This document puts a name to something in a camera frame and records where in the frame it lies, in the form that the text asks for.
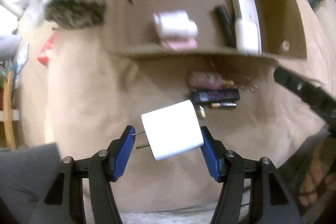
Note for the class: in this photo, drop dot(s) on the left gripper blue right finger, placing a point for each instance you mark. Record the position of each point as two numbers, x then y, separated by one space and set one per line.
270 200

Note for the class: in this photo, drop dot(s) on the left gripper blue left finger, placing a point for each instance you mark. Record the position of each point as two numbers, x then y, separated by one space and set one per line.
63 202

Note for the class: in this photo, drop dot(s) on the white earbuds case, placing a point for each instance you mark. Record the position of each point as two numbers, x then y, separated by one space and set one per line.
247 36

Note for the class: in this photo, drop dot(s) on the gold black AA battery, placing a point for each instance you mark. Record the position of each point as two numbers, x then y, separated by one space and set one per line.
223 105

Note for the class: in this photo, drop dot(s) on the black labelled battery stick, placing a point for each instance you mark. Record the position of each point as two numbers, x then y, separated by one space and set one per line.
200 97

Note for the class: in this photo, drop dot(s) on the black flashlight with strap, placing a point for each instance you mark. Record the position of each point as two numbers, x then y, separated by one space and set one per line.
225 23

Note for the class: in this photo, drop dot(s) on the pink patterned small case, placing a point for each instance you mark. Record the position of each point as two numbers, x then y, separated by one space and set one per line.
204 80

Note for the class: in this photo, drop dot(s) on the white wall charger plug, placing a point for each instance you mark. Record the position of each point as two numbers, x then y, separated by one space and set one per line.
172 130

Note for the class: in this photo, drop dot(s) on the pink plush coin purse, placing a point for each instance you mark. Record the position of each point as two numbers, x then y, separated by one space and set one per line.
179 44

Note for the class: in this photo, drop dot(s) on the white pill bottle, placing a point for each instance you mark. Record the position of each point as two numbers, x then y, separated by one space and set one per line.
178 29

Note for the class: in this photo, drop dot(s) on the person right hand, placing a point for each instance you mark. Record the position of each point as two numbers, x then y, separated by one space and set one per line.
315 177

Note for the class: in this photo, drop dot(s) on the yellow wooden rack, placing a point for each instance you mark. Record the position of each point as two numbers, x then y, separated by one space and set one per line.
8 114

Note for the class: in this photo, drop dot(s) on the red gift bag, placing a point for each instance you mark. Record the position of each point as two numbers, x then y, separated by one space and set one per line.
46 50

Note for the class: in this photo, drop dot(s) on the grey plastic bag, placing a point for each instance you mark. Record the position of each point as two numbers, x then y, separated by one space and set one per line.
9 45

